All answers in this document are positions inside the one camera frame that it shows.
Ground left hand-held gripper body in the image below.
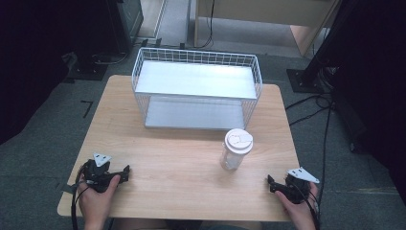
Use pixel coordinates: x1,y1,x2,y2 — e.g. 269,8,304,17
81,152,120,194

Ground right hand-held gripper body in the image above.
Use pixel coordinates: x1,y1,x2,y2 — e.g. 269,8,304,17
281,167,321,205

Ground clear cup with white lid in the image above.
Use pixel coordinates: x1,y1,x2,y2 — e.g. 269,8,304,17
219,127,255,172

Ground white wire shelf rack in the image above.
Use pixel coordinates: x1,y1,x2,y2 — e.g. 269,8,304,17
131,47,263,131

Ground person's right hand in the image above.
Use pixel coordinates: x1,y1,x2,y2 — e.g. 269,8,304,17
275,182,320,224

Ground person's left hand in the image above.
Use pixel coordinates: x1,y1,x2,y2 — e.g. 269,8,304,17
77,174,122,223

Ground dark curtain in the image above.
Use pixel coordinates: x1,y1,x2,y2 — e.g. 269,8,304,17
0,0,119,147
328,0,406,207

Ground black cabinet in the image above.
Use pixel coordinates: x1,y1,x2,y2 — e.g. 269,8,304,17
106,0,145,54

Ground light wooden desk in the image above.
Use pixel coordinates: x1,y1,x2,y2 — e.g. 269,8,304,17
193,0,340,58

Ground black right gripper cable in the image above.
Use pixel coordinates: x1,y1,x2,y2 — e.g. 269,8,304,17
295,181,322,230

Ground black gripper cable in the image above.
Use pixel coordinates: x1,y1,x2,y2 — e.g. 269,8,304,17
62,161,91,230
295,181,322,230

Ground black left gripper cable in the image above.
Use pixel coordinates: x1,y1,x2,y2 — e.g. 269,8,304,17
62,161,91,230

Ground black floor cables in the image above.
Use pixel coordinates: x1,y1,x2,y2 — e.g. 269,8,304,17
284,92,336,207

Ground black stand base plate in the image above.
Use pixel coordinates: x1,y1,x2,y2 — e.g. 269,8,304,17
65,52,109,81
285,68,334,95

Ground black slanted stand post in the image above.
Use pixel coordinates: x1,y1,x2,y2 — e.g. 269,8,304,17
303,0,355,82

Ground black hanging cable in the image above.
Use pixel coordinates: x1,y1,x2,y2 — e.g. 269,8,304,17
194,0,215,51

